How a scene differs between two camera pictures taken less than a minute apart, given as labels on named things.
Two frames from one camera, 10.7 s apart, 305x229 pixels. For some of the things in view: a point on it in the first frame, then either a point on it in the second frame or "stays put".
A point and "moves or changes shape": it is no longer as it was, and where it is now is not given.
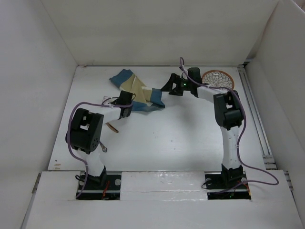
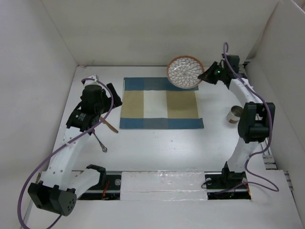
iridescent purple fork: (104, 148) stays put
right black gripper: (168, 87) -> (207, 76)
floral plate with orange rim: (216, 78) moves or changes shape
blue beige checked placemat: (146, 98) moves or changes shape
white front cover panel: (163, 185) stays put
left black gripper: (129, 108) -> (109, 102)
